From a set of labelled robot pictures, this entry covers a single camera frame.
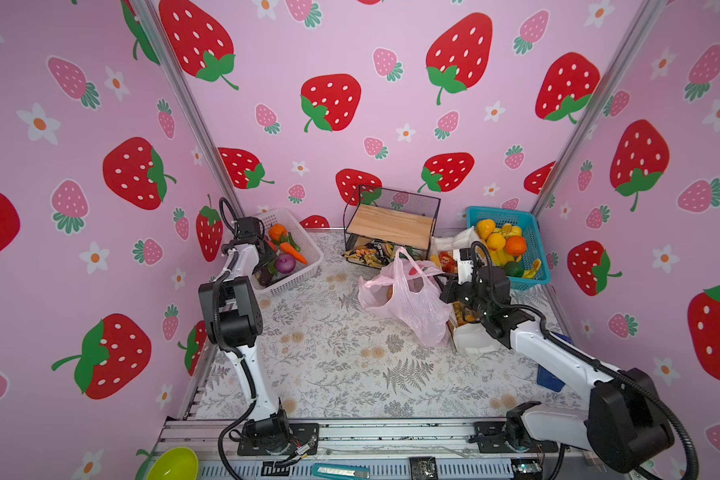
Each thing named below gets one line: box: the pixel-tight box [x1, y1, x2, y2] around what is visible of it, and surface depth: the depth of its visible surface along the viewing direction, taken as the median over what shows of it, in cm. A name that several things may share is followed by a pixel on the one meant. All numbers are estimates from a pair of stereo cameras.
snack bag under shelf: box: [343, 239, 395, 267], surface depth 106 cm
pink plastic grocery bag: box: [358, 246, 453, 347], surface depth 76 cm
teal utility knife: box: [311, 463, 371, 480], surface depth 71 cm
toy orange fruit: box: [506, 236, 527, 257], surface depth 109 cm
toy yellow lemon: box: [487, 233, 506, 251], surface depth 109 cm
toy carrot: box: [280, 242, 308, 265], surface depth 113 cm
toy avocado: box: [504, 261, 525, 278], surface depth 100 cm
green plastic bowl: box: [146, 447, 199, 480], surface depth 70 cm
